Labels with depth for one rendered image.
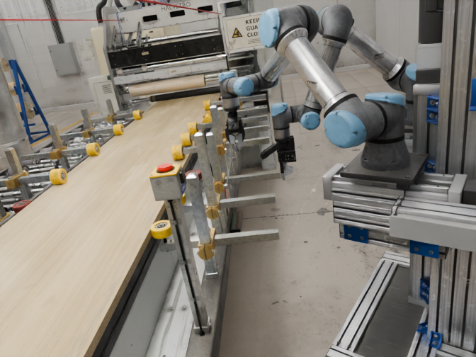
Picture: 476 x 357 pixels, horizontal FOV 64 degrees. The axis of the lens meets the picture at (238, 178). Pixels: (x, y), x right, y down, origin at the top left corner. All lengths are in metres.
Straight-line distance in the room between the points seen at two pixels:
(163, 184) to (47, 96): 11.47
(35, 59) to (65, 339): 11.47
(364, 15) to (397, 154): 9.31
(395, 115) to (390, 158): 0.13
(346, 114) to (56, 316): 0.95
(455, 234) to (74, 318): 1.03
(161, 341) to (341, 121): 0.89
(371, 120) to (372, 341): 1.02
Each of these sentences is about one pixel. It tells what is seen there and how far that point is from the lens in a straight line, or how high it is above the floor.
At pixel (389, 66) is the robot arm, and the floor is 1.27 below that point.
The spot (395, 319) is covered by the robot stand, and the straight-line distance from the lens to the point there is 1.95.
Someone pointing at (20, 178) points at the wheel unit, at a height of 0.96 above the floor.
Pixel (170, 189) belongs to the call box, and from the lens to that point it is 0.95.
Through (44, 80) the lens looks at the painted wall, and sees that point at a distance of 12.29.
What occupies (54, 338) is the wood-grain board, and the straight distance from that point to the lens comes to 1.09.
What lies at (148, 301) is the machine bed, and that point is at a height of 0.72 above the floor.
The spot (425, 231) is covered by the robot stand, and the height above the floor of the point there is 0.92.
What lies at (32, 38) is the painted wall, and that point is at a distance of 12.26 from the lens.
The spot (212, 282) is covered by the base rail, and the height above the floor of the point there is 0.70.
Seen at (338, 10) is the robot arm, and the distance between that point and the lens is 1.60.
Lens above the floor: 1.53
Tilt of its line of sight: 22 degrees down
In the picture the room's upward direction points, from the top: 9 degrees counter-clockwise
